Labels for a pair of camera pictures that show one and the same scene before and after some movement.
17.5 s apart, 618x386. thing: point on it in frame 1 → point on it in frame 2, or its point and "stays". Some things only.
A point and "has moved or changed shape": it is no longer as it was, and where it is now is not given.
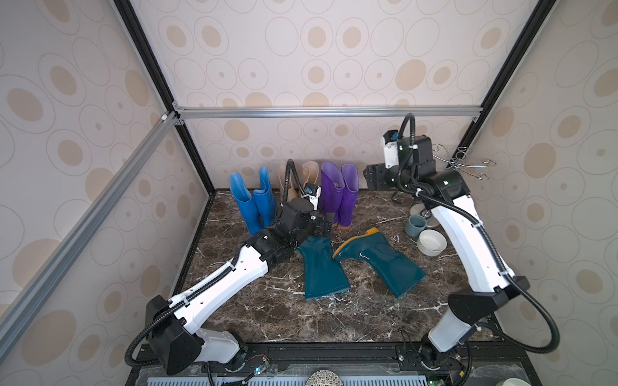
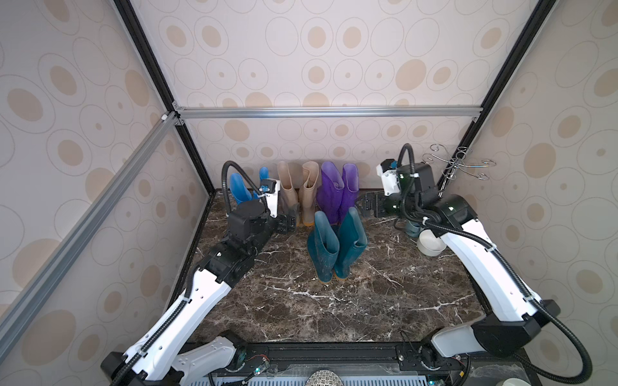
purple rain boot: [349, 197] stays
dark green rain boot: [323, 274] has moved or changed shape
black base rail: [348, 364] stays
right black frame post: [532, 26] stays
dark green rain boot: [397, 270] → [352, 238]
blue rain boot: [243, 198] stays
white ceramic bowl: [431, 243] stays
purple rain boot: [331, 186] stays
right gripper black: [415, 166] → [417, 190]
